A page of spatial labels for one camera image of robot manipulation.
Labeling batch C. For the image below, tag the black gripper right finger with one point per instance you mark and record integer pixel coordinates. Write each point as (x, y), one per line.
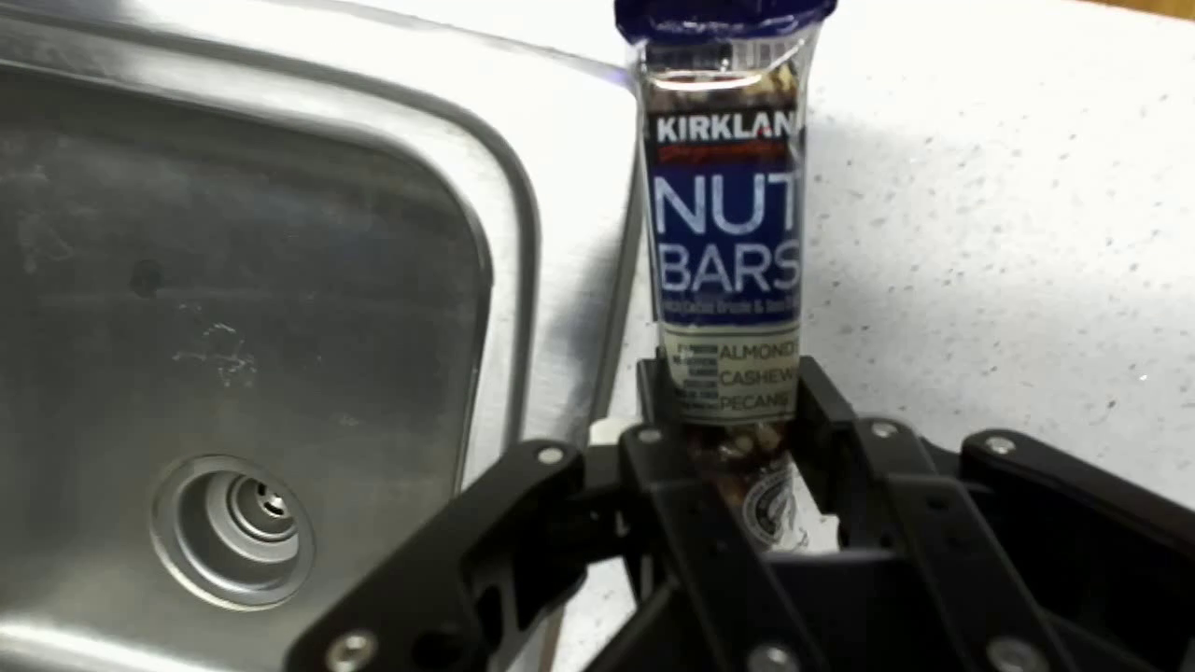
(1069, 523)

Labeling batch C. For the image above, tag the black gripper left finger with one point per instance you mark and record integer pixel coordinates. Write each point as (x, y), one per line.
(498, 508)

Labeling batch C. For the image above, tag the black nut bar packet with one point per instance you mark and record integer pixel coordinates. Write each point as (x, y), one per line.
(728, 249)

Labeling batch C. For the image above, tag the stainless steel double sink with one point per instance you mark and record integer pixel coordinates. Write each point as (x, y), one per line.
(249, 310)

